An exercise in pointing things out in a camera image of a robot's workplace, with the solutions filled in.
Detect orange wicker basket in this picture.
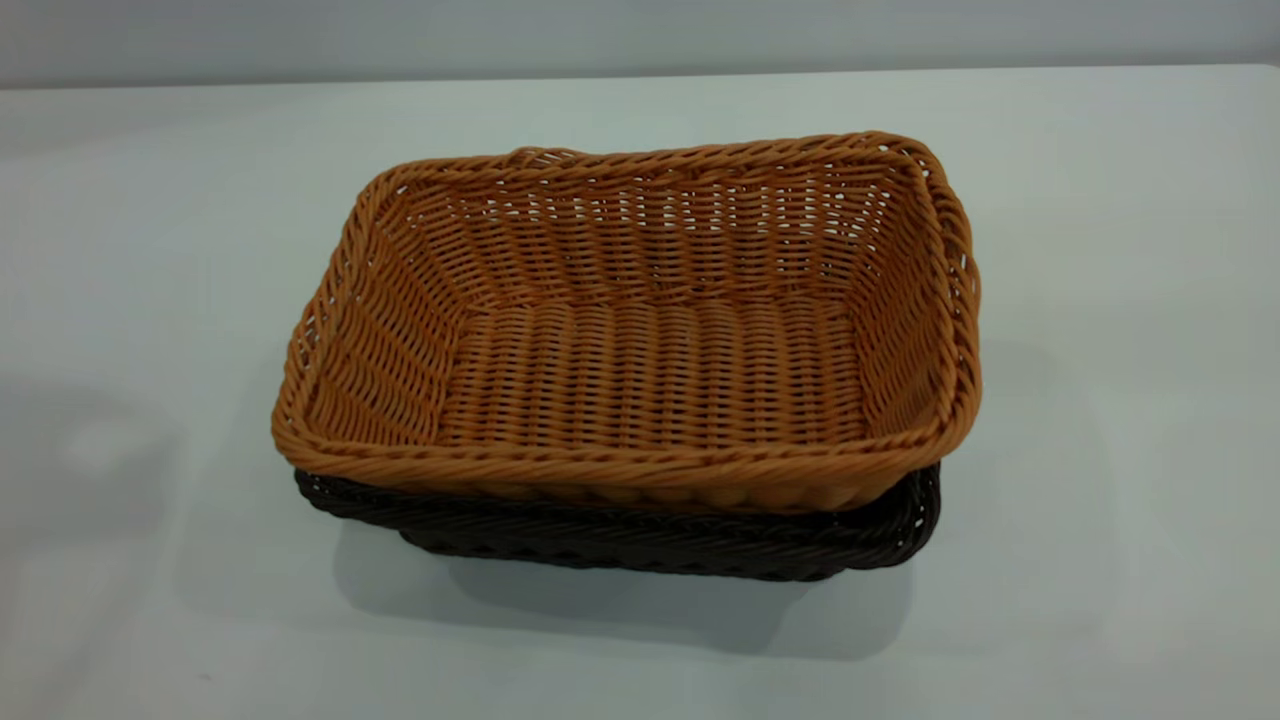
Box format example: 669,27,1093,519
271,130,983,515

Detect black wicker basket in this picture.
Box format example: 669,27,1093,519
293,462,943,583

